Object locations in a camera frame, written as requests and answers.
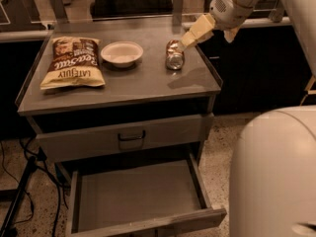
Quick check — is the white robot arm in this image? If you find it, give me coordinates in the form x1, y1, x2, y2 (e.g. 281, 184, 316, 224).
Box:
209, 0, 316, 237

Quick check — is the brown yellow chip bag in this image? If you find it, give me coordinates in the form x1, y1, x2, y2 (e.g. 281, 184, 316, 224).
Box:
40, 37, 105, 90

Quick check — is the white bowl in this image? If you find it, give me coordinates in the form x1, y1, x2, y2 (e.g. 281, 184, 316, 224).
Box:
101, 41, 143, 68

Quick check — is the black floor cable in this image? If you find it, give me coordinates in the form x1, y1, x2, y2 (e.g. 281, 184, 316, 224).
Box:
0, 136, 70, 237

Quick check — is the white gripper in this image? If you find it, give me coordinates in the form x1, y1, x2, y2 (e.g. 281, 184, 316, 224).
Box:
180, 0, 254, 49

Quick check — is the grey drawer cabinet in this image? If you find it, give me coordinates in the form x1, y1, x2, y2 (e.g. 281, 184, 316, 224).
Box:
14, 16, 228, 237

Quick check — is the open lower drawer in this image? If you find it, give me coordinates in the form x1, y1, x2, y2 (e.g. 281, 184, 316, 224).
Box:
65, 153, 226, 237

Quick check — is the closed upper drawer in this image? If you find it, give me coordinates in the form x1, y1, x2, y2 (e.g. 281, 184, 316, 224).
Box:
37, 114, 213, 162

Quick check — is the black tripod leg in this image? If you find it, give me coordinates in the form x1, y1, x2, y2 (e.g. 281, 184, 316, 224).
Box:
0, 156, 36, 237

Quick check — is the black drawer handle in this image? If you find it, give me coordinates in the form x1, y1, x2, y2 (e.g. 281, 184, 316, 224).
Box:
118, 130, 146, 142

